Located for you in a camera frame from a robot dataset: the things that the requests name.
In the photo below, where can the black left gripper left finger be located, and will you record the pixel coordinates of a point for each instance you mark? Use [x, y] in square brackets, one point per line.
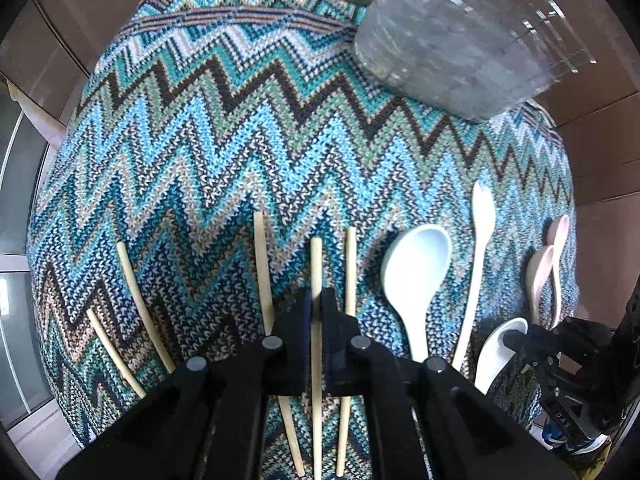
[207, 420]

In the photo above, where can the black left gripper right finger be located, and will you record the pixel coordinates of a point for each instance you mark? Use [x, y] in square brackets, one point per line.
[425, 420]

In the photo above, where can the beige chopstick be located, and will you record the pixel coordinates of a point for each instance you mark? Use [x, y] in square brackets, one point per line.
[316, 354]
[350, 309]
[114, 355]
[265, 298]
[143, 311]

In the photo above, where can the small white ceramic spoon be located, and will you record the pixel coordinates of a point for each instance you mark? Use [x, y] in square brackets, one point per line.
[495, 354]

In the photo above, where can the pink spoon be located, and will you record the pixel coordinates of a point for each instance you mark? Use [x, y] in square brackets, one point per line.
[556, 237]
[538, 269]

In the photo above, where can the large white ceramic spoon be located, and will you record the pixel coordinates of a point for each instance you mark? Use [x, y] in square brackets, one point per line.
[413, 268]

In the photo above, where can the slim white plastic spork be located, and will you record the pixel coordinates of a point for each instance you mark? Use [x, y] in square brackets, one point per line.
[484, 221]

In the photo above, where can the pink spoon front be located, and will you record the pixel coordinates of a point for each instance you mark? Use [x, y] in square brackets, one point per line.
[538, 269]

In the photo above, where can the zigzag knitted table cloth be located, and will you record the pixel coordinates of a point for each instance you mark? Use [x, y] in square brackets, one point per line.
[200, 113]

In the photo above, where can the clear plastic utensil holder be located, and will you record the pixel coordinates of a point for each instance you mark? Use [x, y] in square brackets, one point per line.
[473, 58]

